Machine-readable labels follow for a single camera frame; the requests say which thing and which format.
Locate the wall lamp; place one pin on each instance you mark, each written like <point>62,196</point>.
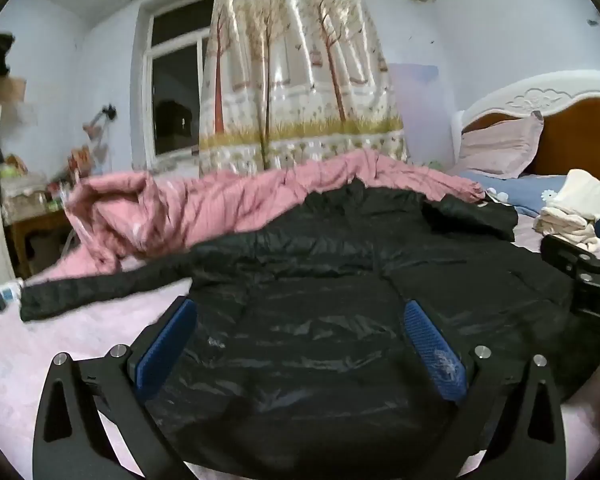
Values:
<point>111,111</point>

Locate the white and wooden headboard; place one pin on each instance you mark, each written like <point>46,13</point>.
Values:
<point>580,135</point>

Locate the white frame window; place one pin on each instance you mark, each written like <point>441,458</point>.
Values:
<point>175,85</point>

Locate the black puffer jacket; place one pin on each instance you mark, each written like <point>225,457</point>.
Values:
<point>305,310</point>

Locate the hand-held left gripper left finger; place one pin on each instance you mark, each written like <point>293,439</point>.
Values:
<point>165,350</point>

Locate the wooden desk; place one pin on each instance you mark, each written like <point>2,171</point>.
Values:
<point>30,240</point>

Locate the bed with pink sheet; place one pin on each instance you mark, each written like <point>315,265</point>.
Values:
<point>80,330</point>

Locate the pink quilt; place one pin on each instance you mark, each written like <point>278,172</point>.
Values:
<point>180,210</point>

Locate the tree print curtain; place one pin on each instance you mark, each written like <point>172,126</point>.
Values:
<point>290,85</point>

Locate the folded white garment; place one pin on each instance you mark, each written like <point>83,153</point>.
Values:
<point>575,200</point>

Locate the green floral cloth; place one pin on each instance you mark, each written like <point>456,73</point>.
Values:
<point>432,164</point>

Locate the cardboard box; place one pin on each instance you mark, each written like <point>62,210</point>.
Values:
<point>10,91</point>

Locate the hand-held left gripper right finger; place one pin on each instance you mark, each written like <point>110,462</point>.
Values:
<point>435,350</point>

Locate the cluttered wooden side table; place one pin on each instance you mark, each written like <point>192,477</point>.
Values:
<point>35,180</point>

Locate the white power strip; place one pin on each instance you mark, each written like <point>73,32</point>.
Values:
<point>2,295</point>

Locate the pink pillow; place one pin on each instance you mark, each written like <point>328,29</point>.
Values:
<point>495,150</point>

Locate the blue floral pillow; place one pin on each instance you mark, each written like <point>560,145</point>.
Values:
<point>520,192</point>

